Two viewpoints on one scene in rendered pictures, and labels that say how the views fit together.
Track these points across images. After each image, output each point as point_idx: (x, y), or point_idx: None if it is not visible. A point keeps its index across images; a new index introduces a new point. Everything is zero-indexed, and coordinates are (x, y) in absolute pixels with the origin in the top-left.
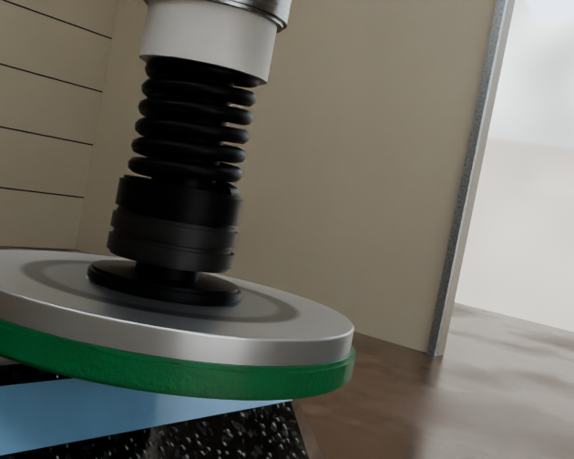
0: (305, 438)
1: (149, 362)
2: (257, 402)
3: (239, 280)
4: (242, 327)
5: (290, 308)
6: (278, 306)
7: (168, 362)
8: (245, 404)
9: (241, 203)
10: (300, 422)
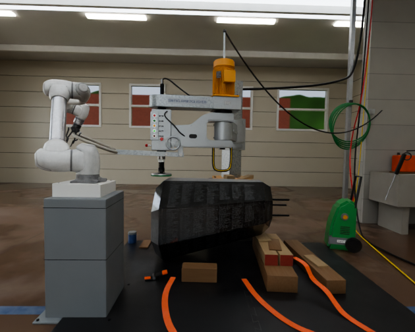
0: (159, 187)
1: None
2: None
3: (162, 174)
4: (154, 172)
5: (155, 173)
6: (156, 173)
7: None
8: None
9: (158, 168)
10: (159, 186)
